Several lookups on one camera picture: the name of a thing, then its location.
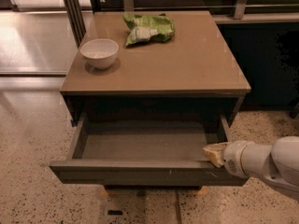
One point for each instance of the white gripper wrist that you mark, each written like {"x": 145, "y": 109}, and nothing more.
{"x": 237, "y": 157}

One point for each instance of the grey top drawer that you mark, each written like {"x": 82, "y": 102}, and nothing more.
{"x": 145, "y": 153}

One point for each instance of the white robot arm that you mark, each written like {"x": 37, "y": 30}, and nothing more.
{"x": 277, "y": 165}

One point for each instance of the brown drawer cabinet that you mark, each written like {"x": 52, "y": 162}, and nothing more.
{"x": 194, "y": 75}

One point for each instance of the black floor marker tape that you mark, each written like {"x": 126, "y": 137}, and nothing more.
{"x": 115, "y": 212}

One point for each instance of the green crumpled chip bag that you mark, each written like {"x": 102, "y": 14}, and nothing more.
{"x": 146, "y": 28}

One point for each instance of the blue tape piece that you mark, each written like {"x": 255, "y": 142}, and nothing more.
{"x": 73, "y": 124}

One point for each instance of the white ceramic bowl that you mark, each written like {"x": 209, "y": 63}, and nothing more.
{"x": 100, "y": 53}

